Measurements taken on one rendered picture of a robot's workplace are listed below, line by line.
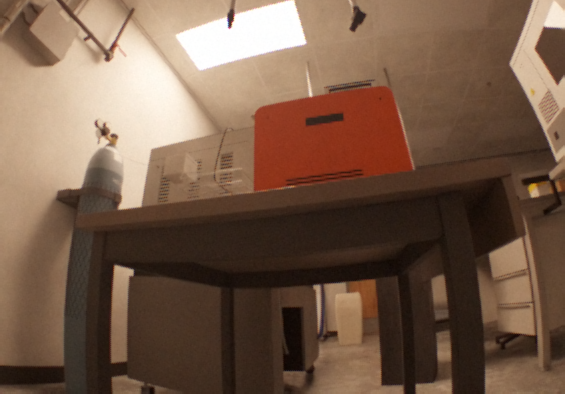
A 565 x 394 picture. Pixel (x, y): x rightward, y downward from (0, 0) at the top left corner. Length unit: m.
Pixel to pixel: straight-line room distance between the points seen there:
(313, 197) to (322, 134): 0.43
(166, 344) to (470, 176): 1.36
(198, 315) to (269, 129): 0.87
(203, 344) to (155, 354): 0.28
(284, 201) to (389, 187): 0.15
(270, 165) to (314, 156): 0.12
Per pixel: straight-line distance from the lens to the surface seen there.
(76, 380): 1.63
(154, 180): 1.73
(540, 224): 1.86
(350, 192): 0.41
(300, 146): 0.82
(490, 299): 2.83
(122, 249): 0.61
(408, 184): 0.42
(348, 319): 3.94
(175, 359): 1.47
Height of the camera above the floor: 0.54
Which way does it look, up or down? 24 degrees up
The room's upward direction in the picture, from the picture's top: 2 degrees counter-clockwise
